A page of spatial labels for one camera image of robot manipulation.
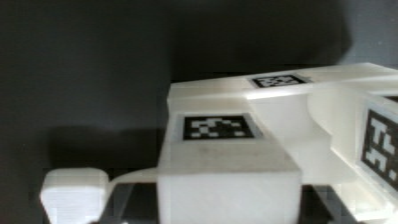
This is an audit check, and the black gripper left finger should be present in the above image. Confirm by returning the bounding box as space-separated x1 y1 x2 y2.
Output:
96 183 160 224

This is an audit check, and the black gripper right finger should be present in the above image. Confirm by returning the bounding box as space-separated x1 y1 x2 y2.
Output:
299 185 356 224

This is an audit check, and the small white part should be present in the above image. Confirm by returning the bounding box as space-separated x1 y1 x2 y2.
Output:
157 113 303 224

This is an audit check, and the white chair seat part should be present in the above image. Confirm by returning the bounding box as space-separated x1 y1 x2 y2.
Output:
105 62 398 188

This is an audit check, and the white chair leg with marker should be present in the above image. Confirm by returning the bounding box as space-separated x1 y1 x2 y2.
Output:
308 88 398 224

